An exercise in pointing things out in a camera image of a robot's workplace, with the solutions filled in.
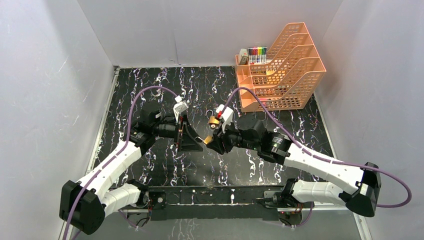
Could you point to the aluminium rail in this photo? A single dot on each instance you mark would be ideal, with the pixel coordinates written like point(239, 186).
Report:
point(181, 202)
point(98, 138)

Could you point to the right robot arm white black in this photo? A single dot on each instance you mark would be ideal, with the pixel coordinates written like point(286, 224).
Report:
point(356, 188)

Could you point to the grey eraser box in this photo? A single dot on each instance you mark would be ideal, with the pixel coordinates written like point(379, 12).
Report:
point(243, 56)

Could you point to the coloured marker pen set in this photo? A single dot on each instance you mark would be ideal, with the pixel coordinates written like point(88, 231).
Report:
point(257, 55)

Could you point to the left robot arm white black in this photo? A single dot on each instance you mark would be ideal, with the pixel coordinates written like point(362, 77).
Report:
point(106, 179)

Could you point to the large brass padlock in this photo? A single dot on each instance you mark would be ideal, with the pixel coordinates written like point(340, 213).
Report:
point(213, 121)

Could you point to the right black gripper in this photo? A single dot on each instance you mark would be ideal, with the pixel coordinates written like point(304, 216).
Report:
point(219, 137)

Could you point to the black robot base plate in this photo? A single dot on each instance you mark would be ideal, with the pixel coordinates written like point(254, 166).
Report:
point(266, 202)

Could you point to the aluminium front rail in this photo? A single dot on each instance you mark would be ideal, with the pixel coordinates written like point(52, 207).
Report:
point(181, 202)

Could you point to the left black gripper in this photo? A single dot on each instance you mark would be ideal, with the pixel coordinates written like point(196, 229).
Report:
point(180, 133)

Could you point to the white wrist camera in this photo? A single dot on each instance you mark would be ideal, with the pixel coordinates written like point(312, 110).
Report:
point(179, 107)
point(225, 116)

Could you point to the aluminium left side rail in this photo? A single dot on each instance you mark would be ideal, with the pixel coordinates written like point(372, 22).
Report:
point(98, 138)

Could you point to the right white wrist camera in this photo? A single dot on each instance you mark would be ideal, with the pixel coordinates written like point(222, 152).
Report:
point(225, 116)

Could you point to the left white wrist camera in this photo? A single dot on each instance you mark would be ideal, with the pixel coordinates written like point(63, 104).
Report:
point(179, 107)

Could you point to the orange plastic file organizer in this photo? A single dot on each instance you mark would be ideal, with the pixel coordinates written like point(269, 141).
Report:
point(288, 79)

